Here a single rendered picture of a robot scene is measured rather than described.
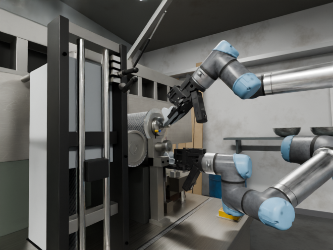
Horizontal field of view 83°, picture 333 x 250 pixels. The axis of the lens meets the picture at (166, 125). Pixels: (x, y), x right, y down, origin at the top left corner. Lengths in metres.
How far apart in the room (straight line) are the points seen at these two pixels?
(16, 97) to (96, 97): 0.43
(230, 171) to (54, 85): 0.53
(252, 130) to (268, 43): 1.41
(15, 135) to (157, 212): 0.56
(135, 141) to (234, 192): 0.36
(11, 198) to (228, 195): 0.72
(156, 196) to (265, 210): 0.35
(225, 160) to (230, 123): 2.84
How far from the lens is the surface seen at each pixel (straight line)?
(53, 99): 0.41
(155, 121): 0.72
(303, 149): 0.90
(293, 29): 3.77
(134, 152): 0.67
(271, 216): 0.57
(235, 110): 3.48
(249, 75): 0.62
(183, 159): 0.72
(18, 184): 0.86
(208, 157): 0.68
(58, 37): 0.42
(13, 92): 0.85
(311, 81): 0.72
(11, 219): 0.88
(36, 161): 0.70
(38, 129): 0.69
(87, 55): 0.57
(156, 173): 0.71
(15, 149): 0.84
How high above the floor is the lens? 1.22
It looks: 3 degrees up
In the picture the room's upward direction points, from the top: 1 degrees counter-clockwise
